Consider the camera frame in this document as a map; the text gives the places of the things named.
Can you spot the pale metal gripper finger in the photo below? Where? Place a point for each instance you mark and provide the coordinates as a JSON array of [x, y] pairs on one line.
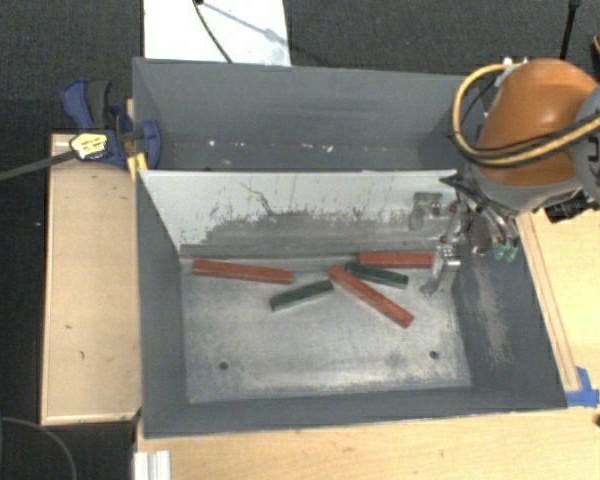
[[442, 268], [422, 208]]

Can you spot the grey metal bin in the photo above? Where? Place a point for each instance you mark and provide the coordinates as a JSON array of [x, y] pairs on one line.
[[320, 348]]

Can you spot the red-brown flat block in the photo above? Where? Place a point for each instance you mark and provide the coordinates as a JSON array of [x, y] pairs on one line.
[[242, 271], [372, 297], [395, 259]]

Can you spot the dark green flat block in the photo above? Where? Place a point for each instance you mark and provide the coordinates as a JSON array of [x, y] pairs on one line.
[[380, 275], [301, 295]]

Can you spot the black cylinder on white bracket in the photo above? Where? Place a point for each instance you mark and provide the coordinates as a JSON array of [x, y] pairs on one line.
[[567, 207]]

